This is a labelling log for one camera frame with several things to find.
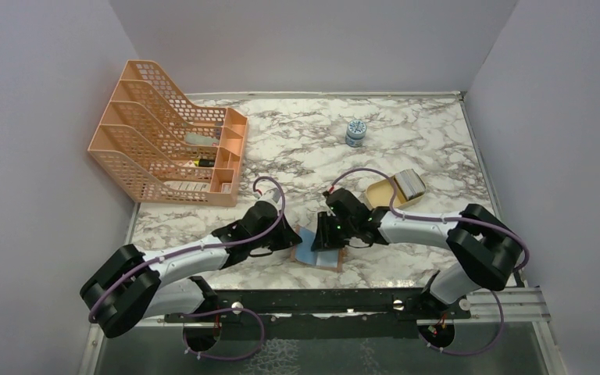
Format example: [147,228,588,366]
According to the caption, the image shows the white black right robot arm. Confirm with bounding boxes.
[311,188,525,318]

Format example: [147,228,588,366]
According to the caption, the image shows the small blue white jar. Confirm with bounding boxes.
[345,120,367,148]

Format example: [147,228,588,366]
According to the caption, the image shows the orange plastic file organizer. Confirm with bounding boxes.
[87,59,248,207]

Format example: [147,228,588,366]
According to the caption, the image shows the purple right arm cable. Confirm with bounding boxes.
[323,168,531,358]

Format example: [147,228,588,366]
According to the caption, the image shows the white boxes in organizer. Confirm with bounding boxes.
[165,180,210,191]

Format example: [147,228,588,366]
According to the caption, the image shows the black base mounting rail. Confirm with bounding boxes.
[164,287,470,341]

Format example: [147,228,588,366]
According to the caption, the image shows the tan leather card holder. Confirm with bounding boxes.
[290,226,346,272]

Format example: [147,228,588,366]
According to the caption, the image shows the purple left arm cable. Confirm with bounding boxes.
[87,176,287,324]

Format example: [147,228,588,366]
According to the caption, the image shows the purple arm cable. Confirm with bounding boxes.
[323,168,531,358]
[87,176,287,324]

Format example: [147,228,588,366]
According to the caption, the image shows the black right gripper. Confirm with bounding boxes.
[312,209,356,250]

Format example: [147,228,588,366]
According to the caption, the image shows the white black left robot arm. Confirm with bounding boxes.
[80,201,302,338]

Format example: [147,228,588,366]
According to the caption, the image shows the yellow black marker pen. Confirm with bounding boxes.
[183,159,215,168]

